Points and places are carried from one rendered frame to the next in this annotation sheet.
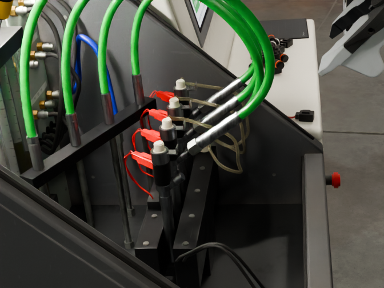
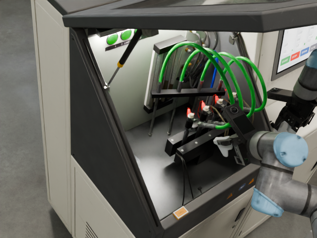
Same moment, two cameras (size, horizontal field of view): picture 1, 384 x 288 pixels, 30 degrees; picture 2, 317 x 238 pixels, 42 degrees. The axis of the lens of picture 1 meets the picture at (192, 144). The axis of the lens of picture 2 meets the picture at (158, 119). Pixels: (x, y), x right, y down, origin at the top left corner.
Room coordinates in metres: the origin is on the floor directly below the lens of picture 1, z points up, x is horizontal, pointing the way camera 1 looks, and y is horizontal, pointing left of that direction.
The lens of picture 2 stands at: (-0.05, -0.48, 2.22)
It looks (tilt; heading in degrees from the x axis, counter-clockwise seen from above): 45 degrees down; 33
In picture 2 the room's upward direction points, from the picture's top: 12 degrees clockwise
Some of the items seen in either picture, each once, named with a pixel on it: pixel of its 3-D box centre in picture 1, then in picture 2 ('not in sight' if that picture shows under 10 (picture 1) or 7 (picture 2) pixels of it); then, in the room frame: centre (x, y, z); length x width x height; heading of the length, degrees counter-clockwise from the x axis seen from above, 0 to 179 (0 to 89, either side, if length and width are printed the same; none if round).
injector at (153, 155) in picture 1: (173, 207); (187, 136); (0.97, 0.04, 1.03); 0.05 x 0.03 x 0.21; 80
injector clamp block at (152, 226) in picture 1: (183, 225); (201, 142); (1.09, 0.03, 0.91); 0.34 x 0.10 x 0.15; 170
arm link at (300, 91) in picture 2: not in sight; (307, 88); (1.04, -0.28, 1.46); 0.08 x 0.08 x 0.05
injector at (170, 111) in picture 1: (186, 158); (215, 121); (1.13, 0.01, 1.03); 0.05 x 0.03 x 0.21; 80
